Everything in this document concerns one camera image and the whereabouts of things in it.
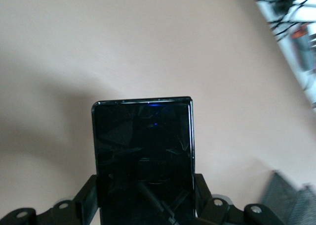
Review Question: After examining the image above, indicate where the grey power strip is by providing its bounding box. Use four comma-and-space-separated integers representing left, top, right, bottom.
290, 22, 316, 74

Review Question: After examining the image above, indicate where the black slab phone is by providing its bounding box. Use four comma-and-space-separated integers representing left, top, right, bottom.
91, 96, 197, 225

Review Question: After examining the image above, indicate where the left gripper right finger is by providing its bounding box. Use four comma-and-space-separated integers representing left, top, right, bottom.
194, 173, 284, 225

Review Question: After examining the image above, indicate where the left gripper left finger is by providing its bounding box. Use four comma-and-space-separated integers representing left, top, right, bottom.
0, 174, 99, 225

